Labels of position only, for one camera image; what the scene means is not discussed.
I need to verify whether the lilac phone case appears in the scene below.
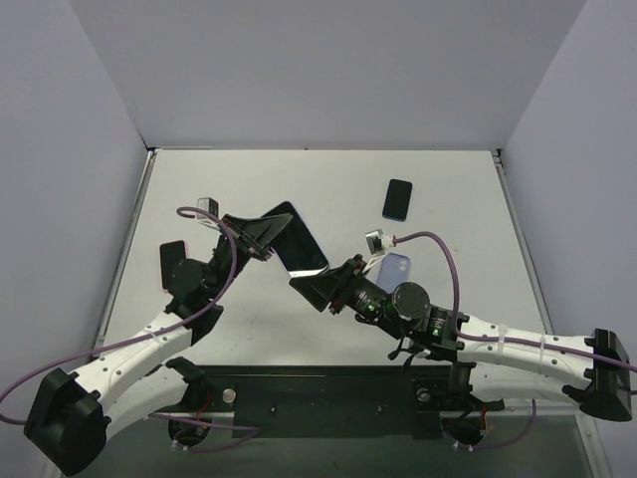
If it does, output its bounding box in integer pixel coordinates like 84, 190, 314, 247
376, 253, 411, 293

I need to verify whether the phone in pink case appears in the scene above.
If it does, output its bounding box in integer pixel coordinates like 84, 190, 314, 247
159, 240, 187, 291

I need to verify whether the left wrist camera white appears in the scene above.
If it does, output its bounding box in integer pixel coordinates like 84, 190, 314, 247
195, 197, 219, 229

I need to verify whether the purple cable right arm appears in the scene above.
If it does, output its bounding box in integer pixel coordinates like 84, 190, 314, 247
392, 229, 637, 453

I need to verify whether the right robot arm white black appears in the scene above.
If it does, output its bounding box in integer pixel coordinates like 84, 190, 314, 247
290, 256, 635, 422

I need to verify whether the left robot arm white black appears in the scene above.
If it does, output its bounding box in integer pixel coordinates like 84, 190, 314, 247
23, 213, 293, 476

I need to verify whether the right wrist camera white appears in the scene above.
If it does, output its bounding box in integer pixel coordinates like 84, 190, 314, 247
363, 229, 396, 273

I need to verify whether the blue phone black screen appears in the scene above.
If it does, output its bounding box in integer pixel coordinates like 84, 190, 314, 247
381, 178, 413, 222

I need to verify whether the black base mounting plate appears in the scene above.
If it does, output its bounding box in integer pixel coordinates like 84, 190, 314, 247
165, 365, 505, 439

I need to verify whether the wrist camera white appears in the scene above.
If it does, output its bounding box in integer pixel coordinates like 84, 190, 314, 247
195, 197, 219, 229
363, 229, 396, 273

